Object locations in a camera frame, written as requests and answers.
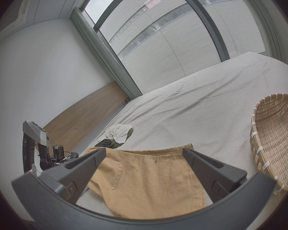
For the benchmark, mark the tan shorts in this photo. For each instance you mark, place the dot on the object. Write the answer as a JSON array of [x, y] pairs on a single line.
[[146, 176]]

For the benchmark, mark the white ceiling air vent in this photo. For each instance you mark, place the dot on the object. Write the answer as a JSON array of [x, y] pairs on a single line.
[[16, 11]]

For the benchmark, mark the window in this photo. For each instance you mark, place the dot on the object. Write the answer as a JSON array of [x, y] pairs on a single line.
[[201, 20]]

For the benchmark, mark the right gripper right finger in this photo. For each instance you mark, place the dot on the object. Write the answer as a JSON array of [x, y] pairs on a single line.
[[211, 174]]

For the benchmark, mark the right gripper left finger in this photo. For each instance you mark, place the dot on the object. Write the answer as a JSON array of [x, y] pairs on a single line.
[[81, 169]]

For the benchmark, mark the grey-green curtain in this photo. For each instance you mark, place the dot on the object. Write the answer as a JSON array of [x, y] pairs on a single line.
[[266, 20], [105, 56]]

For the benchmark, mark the black garment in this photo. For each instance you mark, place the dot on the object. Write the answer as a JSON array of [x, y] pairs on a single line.
[[105, 144]]

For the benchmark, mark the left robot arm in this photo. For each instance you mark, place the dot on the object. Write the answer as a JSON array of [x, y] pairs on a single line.
[[34, 130]]

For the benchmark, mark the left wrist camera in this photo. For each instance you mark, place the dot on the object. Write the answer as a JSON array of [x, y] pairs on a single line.
[[74, 155]]

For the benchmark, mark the white garment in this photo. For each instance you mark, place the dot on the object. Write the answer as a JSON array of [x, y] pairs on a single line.
[[120, 133]]

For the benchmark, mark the green garment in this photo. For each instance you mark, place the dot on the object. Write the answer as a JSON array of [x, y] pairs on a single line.
[[129, 134]]

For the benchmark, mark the bed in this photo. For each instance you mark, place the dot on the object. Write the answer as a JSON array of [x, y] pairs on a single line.
[[206, 99]]

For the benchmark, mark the round woven basket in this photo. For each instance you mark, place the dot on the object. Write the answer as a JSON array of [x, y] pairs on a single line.
[[278, 133]]

